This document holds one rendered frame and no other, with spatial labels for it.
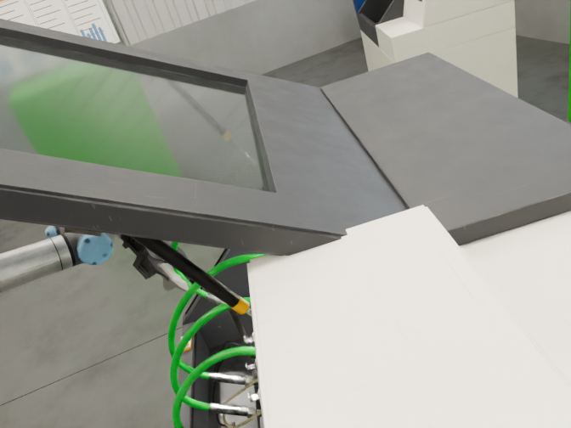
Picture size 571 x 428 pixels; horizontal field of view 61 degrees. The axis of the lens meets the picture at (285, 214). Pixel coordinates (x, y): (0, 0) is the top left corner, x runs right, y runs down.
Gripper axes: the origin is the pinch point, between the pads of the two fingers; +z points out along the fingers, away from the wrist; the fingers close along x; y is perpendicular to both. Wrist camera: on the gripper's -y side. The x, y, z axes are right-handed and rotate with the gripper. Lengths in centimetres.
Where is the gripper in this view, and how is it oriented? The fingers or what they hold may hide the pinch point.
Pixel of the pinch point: (189, 283)
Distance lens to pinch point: 120.5
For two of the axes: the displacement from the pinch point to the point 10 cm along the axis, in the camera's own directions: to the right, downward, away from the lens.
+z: 7.0, 7.0, -1.2
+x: -5.1, 3.8, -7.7
